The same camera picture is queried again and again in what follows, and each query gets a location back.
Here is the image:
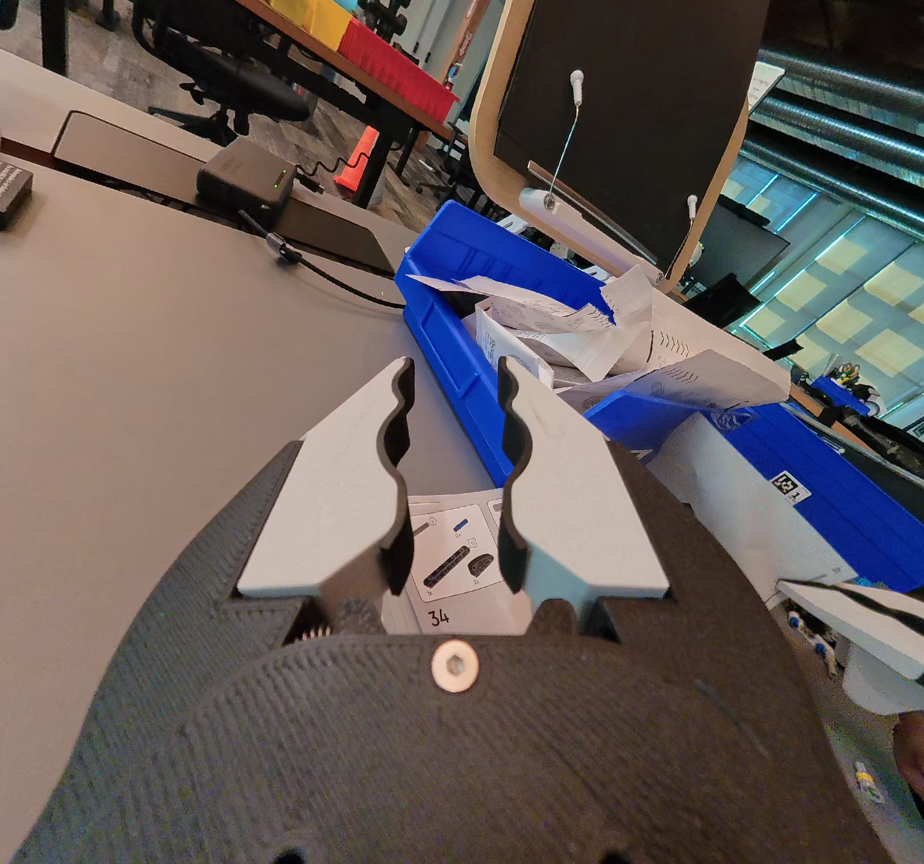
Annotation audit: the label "wood-framed blackboard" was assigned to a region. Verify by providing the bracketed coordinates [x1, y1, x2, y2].
[468, 0, 784, 295]

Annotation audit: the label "grey desk cable flap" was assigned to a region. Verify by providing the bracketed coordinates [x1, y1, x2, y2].
[54, 110, 416, 275]

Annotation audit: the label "long blue plastic bin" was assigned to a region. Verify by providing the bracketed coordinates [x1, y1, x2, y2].
[393, 199, 622, 487]

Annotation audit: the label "pile of white paper bags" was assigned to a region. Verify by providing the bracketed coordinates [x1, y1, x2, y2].
[404, 264, 791, 418]

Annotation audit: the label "lego pieces with blue pins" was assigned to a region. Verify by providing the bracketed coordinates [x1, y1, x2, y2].
[785, 610, 840, 672]

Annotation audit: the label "black monitor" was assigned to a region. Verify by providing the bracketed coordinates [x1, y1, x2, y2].
[689, 193, 791, 295]

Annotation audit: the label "blue plastic bin with tag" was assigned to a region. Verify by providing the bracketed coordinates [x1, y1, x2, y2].
[583, 391, 924, 594]

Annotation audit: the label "black power bank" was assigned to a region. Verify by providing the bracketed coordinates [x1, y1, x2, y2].
[196, 139, 297, 229]

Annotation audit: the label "small blue bin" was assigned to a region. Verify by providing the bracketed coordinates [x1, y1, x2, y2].
[812, 366, 882, 418]

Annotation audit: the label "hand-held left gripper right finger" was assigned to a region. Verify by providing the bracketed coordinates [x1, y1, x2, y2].
[497, 356, 671, 602]

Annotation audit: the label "small black box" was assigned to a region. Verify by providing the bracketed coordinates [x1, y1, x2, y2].
[0, 160, 35, 232]

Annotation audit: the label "black straight cable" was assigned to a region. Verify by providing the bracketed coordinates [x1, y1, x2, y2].
[238, 209, 407, 309]

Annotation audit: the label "person's right hand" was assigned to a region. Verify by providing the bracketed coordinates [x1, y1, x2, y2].
[894, 711, 924, 803]

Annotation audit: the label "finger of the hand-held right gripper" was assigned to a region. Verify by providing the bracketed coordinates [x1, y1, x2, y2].
[841, 584, 924, 623]
[778, 581, 924, 712]

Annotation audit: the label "long wooden table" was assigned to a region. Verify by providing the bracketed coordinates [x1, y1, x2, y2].
[39, 0, 466, 210]

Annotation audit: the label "grey speckled mat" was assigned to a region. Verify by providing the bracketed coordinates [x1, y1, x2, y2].
[790, 611, 924, 864]

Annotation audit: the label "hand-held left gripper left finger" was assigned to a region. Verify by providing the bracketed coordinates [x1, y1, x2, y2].
[237, 357, 416, 601]

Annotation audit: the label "black coiled cable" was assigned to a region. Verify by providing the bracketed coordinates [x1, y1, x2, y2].
[292, 150, 372, 194]

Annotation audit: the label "black dumbbell rack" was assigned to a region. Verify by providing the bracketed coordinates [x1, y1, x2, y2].
[357, 0, 412, 38]

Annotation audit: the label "black office chair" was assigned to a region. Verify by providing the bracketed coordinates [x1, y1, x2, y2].
[133, 0, 311, 147]

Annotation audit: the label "white paper note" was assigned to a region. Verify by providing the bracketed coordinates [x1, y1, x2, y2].
[747, 62, 786, 111]

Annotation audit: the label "orange cone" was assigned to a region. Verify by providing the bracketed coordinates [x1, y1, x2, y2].
[334, 126, 380, 190]

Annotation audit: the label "red plastic bin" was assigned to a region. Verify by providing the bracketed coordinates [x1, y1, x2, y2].
[336, 16, 459, 122]

